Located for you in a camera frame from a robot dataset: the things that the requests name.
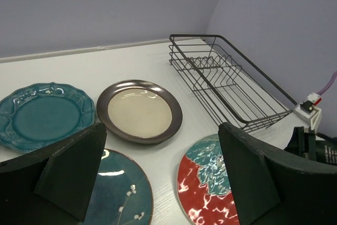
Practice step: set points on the red teal floral plate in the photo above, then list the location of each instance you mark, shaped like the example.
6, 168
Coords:
203, 187

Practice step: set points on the dark wire dish rack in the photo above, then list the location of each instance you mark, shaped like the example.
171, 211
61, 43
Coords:
229, 86

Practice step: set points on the cream plate brown rim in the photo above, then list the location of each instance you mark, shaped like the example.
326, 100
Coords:
139, 111

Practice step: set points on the blue plate white blossoms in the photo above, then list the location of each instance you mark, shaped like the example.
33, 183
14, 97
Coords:
122, 193

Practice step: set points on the teal scalloped plate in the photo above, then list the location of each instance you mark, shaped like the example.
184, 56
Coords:
41, 114

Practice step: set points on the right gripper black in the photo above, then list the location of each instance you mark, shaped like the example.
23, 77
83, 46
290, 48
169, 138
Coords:
311, 145

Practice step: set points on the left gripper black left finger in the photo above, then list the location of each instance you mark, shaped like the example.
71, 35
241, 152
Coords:
54, 184

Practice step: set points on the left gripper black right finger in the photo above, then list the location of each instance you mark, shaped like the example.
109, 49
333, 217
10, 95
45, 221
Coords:
272, 186

